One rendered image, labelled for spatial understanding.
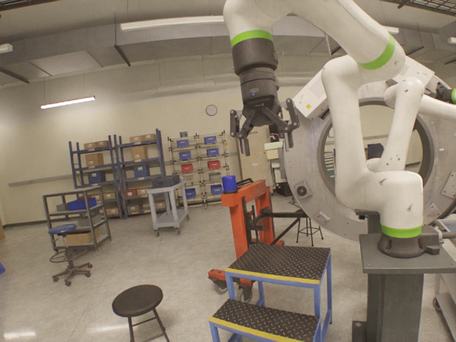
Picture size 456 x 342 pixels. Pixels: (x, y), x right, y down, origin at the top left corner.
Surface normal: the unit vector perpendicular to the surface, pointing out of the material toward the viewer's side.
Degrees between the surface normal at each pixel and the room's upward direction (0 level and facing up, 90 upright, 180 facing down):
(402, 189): 89
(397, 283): 90
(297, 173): 90
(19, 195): 90
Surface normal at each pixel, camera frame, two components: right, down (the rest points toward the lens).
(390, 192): -0.81, 0.10
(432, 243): -0.44, -0.07
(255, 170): 0.18, 0.02
